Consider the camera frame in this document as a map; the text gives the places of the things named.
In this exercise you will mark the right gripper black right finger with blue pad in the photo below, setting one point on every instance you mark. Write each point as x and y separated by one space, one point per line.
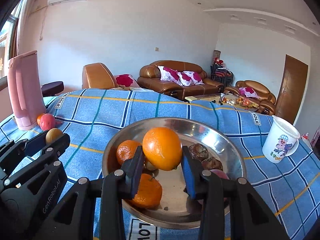
251 218

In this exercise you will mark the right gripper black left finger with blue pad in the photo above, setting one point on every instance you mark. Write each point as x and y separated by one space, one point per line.
73 217

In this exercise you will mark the mandarin with stem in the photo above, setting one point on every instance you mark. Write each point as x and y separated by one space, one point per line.
149 193

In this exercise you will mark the red pomegranate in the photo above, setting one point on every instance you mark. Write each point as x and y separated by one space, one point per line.
48 122

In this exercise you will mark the large orange mandarin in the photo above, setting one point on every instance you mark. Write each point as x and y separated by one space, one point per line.
126 150

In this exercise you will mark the dark brown mangosteen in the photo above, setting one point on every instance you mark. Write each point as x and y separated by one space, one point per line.
198 152
212 163

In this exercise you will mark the green kiwi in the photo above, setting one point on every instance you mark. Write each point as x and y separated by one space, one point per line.
149 166
52 135

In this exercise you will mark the smooth oval orange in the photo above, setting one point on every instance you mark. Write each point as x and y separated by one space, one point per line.
162 148

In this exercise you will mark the small orange behind pomegranate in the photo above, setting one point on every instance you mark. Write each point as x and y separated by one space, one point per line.
39 118

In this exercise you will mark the steel round plate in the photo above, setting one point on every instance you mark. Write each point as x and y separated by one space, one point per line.
176 209

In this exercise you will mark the blue plaid tablecloth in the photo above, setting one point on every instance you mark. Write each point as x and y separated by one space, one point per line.
91 117

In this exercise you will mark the white cartoon pig mug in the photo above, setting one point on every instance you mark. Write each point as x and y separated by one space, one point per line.
282 140

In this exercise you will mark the dark padded stool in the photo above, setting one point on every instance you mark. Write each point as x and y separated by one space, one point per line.
51 89

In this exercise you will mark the pink thermos jug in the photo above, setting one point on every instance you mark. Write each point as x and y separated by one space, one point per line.
25 90

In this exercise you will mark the brown leather armchair far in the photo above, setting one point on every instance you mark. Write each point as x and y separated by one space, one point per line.
266 100

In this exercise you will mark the brown leather armchair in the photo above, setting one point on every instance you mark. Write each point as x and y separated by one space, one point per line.
266 100
97 75

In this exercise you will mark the brown leather armchair near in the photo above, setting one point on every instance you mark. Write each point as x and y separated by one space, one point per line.
97 75

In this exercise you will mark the wooden coffee table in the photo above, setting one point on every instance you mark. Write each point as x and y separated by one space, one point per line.
226 100

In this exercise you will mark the floral pillow on far armchair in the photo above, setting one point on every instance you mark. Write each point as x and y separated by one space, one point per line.
248 92

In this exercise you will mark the red floral pillow near armchair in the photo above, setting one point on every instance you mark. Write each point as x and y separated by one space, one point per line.
126 81

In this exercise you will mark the brown wooden door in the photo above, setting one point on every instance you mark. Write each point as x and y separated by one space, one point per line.
291 89

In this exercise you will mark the black stacked chairs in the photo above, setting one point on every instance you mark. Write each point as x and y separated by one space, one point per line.
222 75

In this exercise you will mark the white red floral pillow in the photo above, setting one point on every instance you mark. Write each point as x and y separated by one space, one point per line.
170 75

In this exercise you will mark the brown leather three-seat sofa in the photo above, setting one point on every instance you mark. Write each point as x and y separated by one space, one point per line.
149 77

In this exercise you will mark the window with metal frame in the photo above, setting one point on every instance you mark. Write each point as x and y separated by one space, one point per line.
8 38

